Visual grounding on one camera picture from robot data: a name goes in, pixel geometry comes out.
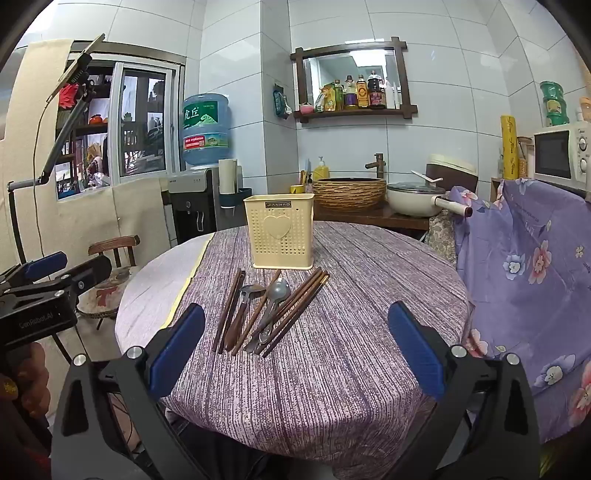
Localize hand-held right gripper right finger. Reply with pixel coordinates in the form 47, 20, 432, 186
383, 301, 541, 480

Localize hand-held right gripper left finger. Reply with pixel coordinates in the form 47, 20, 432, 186
50, 302, 208, 480

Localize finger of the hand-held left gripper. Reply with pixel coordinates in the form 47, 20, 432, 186
0, 251, 69, 289
4, 255, 113, 302

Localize brown wooden chopstick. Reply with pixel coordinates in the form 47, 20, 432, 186
212, 269, 243, 355
255, 268, 323, 355
231, 269, 283, 356
219, 269, 247, 355
259, 271, 328, 356
262, 274, 331, 357

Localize round wooden-handled metal spoon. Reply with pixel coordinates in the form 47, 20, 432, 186
224, 284, 267, 347

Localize oval metal spoon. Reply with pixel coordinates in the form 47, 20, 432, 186
245, 279, 293, 354

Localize cream perforated utensil holder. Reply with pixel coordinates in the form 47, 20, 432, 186
243, 194, 316, 270

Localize person's left forearm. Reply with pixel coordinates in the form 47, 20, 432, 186
0, 406, 51, 467

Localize person's left hand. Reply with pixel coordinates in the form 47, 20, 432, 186
0, 342, 52, 418

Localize patterned stool cushion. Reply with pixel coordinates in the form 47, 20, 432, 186
76, 270, 132, 319

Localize wooden chair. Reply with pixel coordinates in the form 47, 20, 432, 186
88, 235, 141, 271

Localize pale lilac table cover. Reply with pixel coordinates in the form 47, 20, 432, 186
115, 231, 215, 352

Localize beige fabric panel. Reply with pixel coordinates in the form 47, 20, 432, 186
0, 39, 171, 282

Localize beige patterned cloth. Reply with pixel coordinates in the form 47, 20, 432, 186
425, 215, 458, 264

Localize water dispenser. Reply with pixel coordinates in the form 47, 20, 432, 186
163, 167, 220, 245

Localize purple floral cloth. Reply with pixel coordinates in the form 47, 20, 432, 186
450, 178, 591, 444

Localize wooden counter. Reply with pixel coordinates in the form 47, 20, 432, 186
314, 203, 432, 232

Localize cream lidded pot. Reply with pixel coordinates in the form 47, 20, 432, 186
386, 182, 474, 219

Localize sliding window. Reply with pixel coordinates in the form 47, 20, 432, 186
113, 60, 181, 178

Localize blue-grey roll holder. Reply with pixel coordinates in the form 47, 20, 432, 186
219, 187, 253, 210

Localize wicker-sided wash basin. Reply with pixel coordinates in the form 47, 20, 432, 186
313, 178, 387, 212

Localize paper towel roll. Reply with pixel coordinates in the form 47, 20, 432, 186
218, 158, 243, 195

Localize red flower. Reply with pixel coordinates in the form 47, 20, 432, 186
59, 83, 81, 110

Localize blue water jug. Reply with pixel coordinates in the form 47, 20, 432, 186
180, 93, 230, 168

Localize rice cooker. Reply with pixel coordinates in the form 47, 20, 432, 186
425, 154, 478, 195

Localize mounted smartphone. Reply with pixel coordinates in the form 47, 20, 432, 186
46, 33, 106, 100

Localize yellow roll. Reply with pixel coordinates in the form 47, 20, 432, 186
501, 115, 520, 181

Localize white microwave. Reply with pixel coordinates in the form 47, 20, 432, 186
533, 121, 591, 190

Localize green hanging pouch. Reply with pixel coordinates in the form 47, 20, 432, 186
272, 85, 293, 118

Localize dark soy sauce bottle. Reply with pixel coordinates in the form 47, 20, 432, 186
368, 70, 387, 110

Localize green stacked cups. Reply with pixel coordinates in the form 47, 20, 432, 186
540, 80, 570, 127

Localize wooden-framed mirror shelf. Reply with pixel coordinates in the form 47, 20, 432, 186
290, 37, 419, 124

